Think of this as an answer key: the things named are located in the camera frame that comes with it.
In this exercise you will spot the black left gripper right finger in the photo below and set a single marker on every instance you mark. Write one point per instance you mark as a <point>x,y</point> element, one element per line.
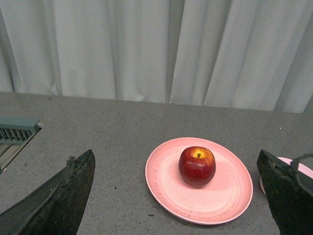
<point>289,193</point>

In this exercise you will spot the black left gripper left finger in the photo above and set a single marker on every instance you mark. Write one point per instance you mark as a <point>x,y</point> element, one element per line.
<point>56,207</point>

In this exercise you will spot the red apple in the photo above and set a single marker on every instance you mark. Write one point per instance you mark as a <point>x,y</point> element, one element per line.
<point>197,166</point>

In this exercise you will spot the pink bowl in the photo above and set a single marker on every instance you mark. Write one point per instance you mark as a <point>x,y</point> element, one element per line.
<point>302,168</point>

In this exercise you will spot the pink plate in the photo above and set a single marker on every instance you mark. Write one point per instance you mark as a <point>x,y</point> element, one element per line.
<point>225,198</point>

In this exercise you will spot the grey-green dish rack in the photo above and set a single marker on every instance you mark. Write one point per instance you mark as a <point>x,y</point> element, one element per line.
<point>15,134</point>

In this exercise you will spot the white curtain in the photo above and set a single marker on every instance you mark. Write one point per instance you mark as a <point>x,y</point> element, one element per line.
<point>249,54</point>

